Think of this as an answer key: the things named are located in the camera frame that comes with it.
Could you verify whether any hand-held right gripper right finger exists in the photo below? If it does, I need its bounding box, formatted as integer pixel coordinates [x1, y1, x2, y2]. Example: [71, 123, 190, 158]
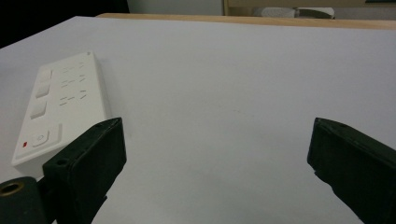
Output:
[306, 117, 396, 224]

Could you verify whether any white power strip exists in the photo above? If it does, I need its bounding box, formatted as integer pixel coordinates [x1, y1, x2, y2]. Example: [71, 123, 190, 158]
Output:
[10, 51, 112, 178]

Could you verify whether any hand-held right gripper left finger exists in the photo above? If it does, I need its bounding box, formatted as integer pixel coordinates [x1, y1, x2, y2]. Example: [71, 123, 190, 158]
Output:
[42, 117, 128, 224]

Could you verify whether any white round object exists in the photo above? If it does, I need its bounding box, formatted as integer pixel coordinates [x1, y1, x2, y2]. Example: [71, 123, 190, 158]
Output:
[252, 7, 336, 20]

